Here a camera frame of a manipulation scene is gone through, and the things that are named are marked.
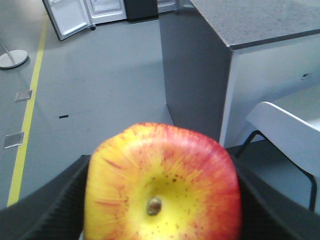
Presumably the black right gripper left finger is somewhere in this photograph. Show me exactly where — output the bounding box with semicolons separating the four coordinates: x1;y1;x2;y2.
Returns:
0;155;90;240

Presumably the red yellow apple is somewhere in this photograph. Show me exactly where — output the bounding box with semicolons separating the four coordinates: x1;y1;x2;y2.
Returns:
83;123;242;240

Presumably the grey lamp stand base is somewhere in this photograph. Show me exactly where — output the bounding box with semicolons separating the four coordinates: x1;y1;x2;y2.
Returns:
0;40;28;69

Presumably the metal floor plate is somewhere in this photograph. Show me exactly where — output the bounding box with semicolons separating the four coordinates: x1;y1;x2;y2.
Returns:
15;90;33;103
3;131;25;149

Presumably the grey island counter cabinet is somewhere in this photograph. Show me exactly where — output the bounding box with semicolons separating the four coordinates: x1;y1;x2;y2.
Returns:
159;0;320;148

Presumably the white chair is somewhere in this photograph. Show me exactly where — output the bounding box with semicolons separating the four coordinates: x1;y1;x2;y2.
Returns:
235;100;320;213

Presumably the open fridge door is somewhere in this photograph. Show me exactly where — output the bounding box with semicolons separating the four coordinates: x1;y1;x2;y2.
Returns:
42;0;96;41

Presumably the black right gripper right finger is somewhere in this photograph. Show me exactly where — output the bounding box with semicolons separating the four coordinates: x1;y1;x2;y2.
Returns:
227;147;320;240

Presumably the fridge body interior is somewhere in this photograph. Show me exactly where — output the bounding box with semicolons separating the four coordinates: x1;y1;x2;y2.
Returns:
86;0;127;24

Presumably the dark closed fridge door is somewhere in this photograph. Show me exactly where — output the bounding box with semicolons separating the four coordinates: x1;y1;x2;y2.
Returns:
124;0;159;22

